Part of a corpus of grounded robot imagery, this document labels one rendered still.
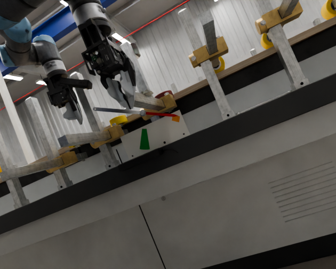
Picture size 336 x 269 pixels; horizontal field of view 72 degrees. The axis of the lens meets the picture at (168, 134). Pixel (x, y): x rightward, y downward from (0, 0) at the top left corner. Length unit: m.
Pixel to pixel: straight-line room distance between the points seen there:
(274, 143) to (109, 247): 0.96
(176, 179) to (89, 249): 0.72
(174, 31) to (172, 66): 1.17
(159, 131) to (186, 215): 0.47
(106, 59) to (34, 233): 0.97
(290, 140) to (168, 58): 7.85
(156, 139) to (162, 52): 7.91
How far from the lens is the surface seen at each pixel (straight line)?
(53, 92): 0.97
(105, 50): 0.56
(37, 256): 1.68
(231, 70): 1.06
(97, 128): 0.99
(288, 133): 0.89
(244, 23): 8.57
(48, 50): 1.03
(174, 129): 0.86
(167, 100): 0.87
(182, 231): 1.21
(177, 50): 8.59
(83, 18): 0.63
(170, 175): 0.92
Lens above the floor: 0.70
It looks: 3 degrees up
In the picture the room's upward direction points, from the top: 23 degrees counter-clockwise
